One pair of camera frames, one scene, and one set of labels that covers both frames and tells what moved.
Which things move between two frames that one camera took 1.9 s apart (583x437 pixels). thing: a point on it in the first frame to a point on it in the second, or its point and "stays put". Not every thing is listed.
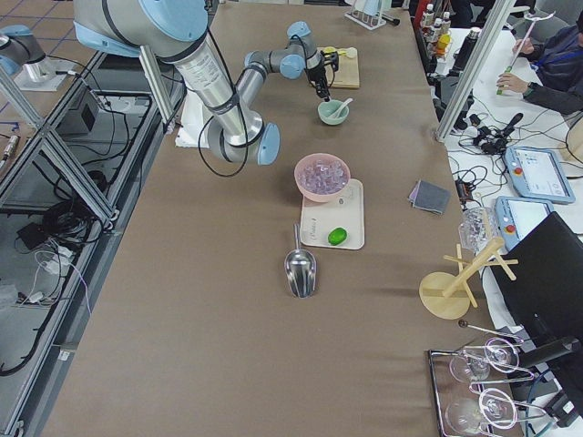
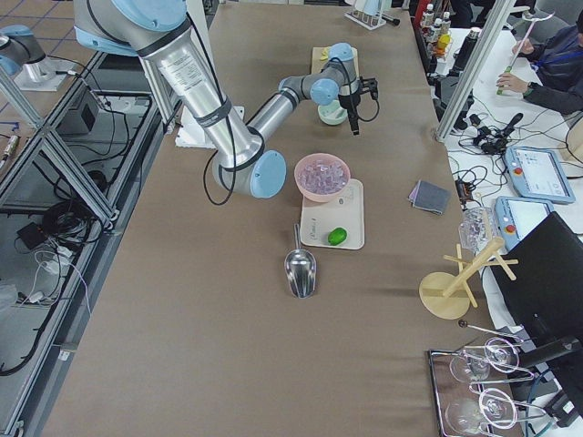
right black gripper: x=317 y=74 to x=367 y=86
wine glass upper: x=500 y=354 stays put
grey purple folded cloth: x=429 y=197 stays put
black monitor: x=546 y=297 stays put
